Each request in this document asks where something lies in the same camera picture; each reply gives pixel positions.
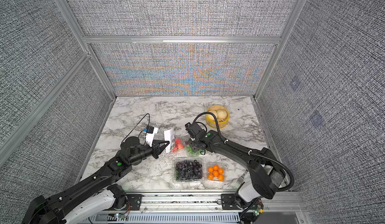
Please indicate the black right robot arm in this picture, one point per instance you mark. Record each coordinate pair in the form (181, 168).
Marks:
(267, 175)

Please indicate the clear box dark grapes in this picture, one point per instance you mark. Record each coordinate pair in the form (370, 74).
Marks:
(187, 170)

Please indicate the clear box red strawberries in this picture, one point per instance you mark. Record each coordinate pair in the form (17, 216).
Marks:
(176, 146)

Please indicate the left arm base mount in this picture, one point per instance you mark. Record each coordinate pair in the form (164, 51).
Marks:
(132, 202)

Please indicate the right steamed bun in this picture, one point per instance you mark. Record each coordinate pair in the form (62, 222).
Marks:
(222, 114)

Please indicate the grey perforated cable tray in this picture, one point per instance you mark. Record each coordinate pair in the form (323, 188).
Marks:
(164, 218)

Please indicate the white sticker sheet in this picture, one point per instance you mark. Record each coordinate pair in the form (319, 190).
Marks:
(170, 137)

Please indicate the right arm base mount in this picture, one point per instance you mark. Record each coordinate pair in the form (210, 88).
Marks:
(228, 202)

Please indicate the aluminium front rail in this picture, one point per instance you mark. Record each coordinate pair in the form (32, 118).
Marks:
(284, 208)

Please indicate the green handled fork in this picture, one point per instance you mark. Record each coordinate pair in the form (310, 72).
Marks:
(241, 179)

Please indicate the steamed bun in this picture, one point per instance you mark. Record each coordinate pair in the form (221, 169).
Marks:
(222, 114)
(212, 114)

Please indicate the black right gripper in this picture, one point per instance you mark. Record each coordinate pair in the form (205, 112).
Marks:
(194, 149)

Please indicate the yellow bamboo steamer basket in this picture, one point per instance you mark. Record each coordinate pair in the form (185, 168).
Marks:
(221, 123)

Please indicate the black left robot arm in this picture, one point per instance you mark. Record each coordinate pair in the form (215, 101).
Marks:
(96, 193)

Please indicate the clear box mixed grapes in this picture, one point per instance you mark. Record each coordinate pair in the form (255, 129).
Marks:
(186, 144)

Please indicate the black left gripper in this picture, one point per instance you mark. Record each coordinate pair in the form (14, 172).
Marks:
(156, 148)

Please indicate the clear box orange kumquats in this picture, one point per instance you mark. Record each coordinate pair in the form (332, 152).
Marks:
(216, 172)

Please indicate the left steamed bun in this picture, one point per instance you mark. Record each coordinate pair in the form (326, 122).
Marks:
(212, 114)

